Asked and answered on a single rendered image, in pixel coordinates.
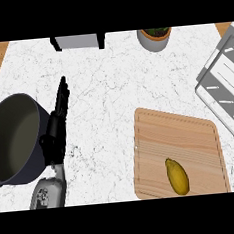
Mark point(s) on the wooden cutting board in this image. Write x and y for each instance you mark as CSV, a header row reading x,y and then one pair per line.
x,y
178,143

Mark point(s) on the yellow pear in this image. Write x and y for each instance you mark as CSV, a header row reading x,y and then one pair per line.
x,y
177,177

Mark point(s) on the dark grey pot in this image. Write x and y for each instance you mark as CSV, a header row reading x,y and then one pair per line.
x,y
14,139

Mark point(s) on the grey and black appliance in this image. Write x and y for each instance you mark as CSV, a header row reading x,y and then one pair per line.
x,y
78,41

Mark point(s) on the potted plant in grey pot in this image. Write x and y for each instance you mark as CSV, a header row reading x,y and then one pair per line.
x,y
154,38

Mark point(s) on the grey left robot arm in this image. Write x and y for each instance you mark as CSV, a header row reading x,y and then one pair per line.
x,y
48,192

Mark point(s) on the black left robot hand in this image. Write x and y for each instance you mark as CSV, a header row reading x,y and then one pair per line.
x,y
57,124

